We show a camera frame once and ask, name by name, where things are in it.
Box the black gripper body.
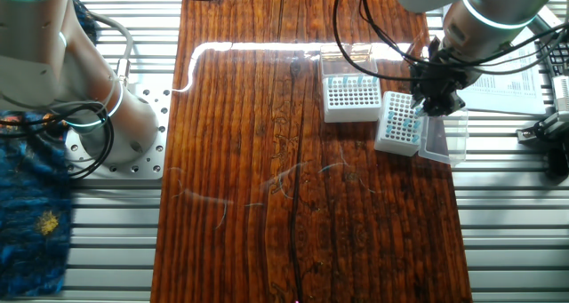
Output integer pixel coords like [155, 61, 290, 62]
[409, 58, 482, 98]

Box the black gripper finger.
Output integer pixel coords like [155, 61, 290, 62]
[411, 91, 429, 111]
[424, 92, 464, 116]

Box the white pipette tip holder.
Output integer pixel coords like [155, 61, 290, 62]
[373, 91, 427, 157]
[323, 74, 383, 124]

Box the printed paper sheet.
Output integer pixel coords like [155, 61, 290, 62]
[457, 27, 547, 116]

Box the black keyboard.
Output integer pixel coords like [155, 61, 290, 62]
[538, 34, 569, 78]

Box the brown wooden board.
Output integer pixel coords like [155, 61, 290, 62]
[149, 0, 473, 303]

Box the blue painted cloth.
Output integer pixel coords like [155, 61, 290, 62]
[0, 0, 100, 298]

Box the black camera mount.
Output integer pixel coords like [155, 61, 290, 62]
[515, 111, 569, 178]

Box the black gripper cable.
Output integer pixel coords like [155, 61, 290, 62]
[332, 0, 569, 83]

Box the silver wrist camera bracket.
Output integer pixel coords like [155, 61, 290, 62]
[526, 12, 568, 44]

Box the silver perforated base plate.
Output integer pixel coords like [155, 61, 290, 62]
[65, 84, 172, 180]

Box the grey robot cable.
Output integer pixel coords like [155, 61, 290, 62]
[88, 12, 135, 87]

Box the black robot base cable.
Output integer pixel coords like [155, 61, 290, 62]
[0, 102, 116, 179]

